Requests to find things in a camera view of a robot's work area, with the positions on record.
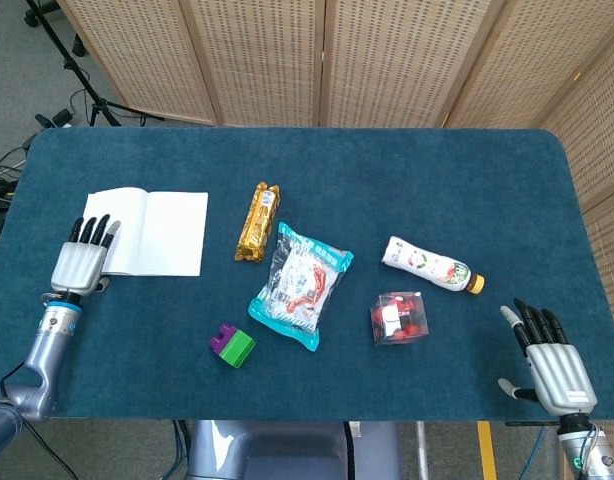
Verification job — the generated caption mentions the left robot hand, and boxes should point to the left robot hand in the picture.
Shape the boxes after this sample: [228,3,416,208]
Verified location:
[49,213,122,296]

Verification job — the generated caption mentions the blue table mat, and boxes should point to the blue table mat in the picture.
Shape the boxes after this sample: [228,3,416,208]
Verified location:
[0,126,614,422]

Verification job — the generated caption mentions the purple green toy block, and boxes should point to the purple green toy block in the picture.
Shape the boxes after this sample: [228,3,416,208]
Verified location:
[209,323,257,370]

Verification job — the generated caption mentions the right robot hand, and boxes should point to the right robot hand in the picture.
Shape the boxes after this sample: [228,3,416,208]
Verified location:
[497,298,599,414]

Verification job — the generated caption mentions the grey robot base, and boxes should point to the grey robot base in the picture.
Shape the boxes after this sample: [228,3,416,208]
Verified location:
[186,419,403,480]

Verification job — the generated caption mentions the clear box red contents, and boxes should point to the clear box red contents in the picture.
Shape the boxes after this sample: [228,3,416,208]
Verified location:
[370,292,430,347]

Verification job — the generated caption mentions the woven folding screen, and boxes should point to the woven folding screen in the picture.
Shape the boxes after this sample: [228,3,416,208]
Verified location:
[56,0,614,480]

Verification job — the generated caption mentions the black tripod stand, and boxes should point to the black tripod stand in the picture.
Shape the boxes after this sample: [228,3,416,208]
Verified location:
[24,0,164,128]

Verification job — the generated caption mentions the teal clear snack bag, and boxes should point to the teal clear snack bag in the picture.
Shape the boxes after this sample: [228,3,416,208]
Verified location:
[248,221,355,352]

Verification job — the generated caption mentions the white drink bottle yellow cap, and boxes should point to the white drink bottle yellow cap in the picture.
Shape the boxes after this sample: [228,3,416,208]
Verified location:
[380,236,485,295]

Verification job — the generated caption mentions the yellow floor tape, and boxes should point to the yellow floor tape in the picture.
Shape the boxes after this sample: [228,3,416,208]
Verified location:
[476,420,498,480]

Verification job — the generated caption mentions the gold foil snack bar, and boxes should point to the gold foil snack bar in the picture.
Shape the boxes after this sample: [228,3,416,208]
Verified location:
[234,182,281,263]

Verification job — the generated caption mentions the white notebook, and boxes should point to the white notebook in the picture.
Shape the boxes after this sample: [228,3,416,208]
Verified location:
[81,187,209,278]

